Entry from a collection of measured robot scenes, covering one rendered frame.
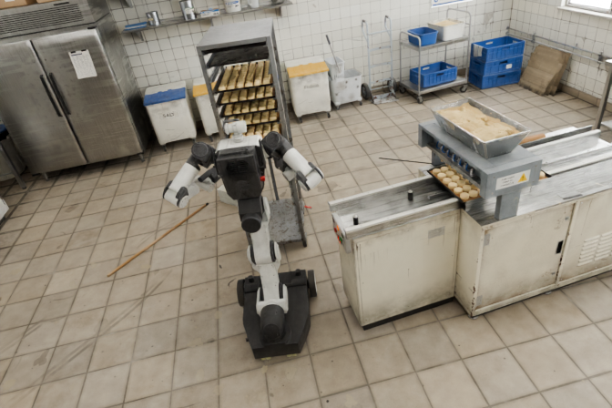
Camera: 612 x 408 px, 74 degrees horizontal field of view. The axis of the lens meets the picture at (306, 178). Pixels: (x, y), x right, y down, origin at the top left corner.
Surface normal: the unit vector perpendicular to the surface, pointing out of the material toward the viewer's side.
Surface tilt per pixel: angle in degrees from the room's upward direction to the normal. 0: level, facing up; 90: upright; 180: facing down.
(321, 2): 90
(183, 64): 90
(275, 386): 0
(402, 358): 0
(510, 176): 90
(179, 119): 92
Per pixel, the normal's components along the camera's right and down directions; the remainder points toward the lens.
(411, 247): 0.26, 0.47
